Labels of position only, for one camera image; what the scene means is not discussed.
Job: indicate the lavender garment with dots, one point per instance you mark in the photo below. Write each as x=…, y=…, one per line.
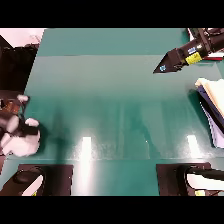
x=217, y=135

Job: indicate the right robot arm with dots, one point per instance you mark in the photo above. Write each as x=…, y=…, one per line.
x=207, y=182

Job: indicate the cream garment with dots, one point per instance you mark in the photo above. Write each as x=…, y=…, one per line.
x=213, y=91

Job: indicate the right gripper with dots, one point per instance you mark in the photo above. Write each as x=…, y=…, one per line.
x=190, y=53

